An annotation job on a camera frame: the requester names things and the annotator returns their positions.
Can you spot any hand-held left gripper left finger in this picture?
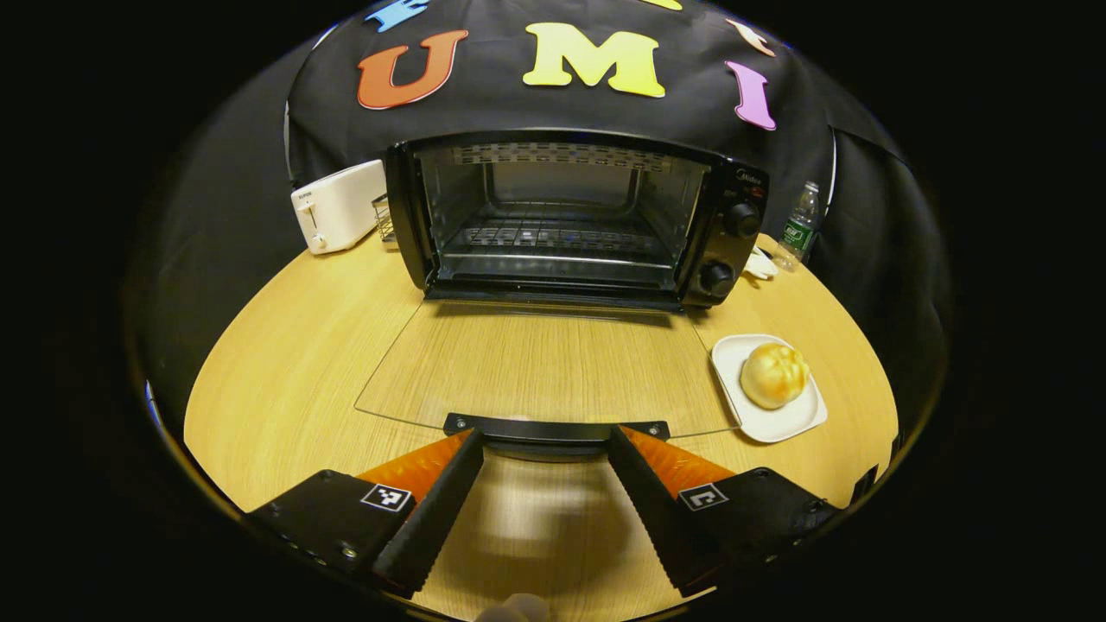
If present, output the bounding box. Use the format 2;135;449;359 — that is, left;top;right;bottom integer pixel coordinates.
246;429;486;600

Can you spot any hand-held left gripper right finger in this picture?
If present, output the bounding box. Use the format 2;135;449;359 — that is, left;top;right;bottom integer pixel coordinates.
607;425;844;600

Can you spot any golden bread bun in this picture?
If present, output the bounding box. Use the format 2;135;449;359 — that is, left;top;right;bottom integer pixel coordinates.
740;342;811;410

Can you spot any black electric oven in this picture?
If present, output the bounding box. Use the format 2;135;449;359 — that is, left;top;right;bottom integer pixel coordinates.
354;130;771;464

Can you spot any white square plate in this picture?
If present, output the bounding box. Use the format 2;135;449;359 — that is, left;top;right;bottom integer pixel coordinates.
710;333;829;444

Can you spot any clear green-label water bottle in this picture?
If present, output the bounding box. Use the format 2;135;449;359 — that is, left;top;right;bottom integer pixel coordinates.
773;181;820;271

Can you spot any white toaster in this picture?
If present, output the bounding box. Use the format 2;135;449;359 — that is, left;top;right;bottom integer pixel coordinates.
290;159;388;256

